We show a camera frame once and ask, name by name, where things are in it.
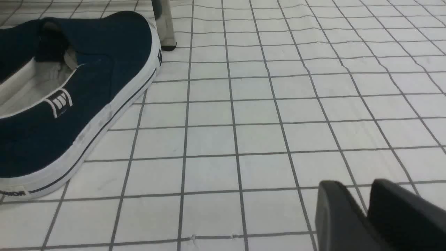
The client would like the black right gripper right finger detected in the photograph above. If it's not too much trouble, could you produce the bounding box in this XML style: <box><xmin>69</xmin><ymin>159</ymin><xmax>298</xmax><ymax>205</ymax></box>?
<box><xmin>367</xmin><ymin>178</ymin><xmax>446</xmax><ymax>251</ymax></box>

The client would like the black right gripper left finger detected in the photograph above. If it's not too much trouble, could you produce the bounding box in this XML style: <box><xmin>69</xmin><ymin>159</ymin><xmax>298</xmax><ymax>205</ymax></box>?
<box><xmin>315</xmin><ymin>181</ymin><xmax>384</xmax><ymax>251</ymax></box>

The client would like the steel shoe rack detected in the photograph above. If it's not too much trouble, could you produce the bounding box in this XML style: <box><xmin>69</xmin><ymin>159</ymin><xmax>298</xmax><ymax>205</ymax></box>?
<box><xmin>151</xmin><ymin>0</ymin><xmax>177</xmax><ymax>52</ymax></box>

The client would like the white grid tablecloth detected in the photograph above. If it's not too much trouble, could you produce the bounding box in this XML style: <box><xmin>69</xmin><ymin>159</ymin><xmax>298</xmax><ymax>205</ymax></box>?
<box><xmin>1</xmin><ymin>0</ymin><xmax>446</xmax><ymax>251</ymax></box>

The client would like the navy slip-on shoe right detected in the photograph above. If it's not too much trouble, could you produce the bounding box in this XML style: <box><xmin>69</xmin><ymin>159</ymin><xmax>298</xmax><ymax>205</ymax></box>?
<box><xmin>0</xmin><ymin>11</ymin><xmax>162</xmax><ymax>199</ymax></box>

